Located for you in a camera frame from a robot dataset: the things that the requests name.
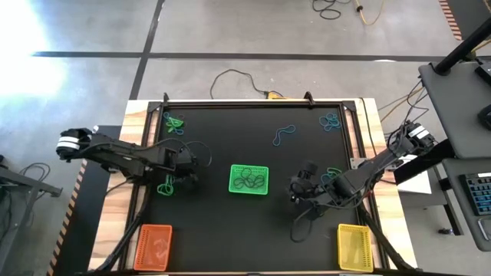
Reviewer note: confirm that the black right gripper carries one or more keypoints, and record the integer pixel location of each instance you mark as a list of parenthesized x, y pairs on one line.
[(307, 193)]

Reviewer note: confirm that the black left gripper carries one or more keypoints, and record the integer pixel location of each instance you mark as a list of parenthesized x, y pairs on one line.
[(186, 163)]

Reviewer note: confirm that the green rubber band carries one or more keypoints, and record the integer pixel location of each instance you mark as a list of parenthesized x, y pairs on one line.
[(333, 169), (170, 129), (175, 122), (169, 188)]

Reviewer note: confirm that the tangle of dark rubber bands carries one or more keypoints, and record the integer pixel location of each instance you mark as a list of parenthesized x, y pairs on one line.
[(249, 180)]

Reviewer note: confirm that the green plastic basket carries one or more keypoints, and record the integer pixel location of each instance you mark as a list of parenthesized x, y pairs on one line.
[(249, 167)]

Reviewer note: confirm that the yellow plastic basket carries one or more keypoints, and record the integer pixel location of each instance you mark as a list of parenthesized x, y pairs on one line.
[(354, 249)]

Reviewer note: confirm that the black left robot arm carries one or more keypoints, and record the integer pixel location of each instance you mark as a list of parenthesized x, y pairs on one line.
[(115, 153)]

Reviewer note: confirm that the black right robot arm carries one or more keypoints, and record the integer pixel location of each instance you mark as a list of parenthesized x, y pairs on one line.
[(368, 168)]

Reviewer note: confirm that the black table mat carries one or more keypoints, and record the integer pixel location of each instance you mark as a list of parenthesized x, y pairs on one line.
[(238, 134)]

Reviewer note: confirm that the orange plastic basket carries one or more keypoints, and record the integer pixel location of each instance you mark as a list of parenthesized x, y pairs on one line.
[(153, 249)]

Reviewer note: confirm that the yellow power plug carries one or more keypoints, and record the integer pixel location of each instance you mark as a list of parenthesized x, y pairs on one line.
[(275, 95)]

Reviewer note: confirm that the white paper sheet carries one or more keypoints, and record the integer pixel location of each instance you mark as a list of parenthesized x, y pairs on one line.
[(418, 184)]

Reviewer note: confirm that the black hazard-striped floor mat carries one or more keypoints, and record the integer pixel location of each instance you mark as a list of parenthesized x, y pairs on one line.
[(82, 214), (472, 11)]

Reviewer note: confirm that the small black floor object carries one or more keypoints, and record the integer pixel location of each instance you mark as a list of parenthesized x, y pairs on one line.
[(445, 231)]

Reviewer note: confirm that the black desk leg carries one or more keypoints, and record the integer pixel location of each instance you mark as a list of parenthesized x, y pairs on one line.
[(452, 214)]

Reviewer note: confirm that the gray keyboard desk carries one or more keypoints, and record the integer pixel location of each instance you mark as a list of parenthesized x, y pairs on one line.
[(452, 165)]

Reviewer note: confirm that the gray desk top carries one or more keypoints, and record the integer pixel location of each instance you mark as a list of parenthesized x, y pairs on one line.
[(456, 111)]

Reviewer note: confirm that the black backlit keyboard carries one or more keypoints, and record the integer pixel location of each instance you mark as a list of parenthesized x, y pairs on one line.
[(481, 193)]

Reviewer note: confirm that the black computer mouse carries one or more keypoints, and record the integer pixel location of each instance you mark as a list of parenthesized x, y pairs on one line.
[(486, 117)]

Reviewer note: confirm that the black pole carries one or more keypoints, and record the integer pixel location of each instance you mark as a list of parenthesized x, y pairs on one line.
[(460, 51)]

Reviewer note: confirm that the black desk device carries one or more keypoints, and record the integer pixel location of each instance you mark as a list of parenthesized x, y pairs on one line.
[(484, 73)]

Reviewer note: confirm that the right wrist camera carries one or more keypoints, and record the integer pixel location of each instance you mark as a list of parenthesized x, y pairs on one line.
[(308, 168)]

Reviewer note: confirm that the black aluminium table frame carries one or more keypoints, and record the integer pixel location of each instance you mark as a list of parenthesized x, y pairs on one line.
[(249, 102)]

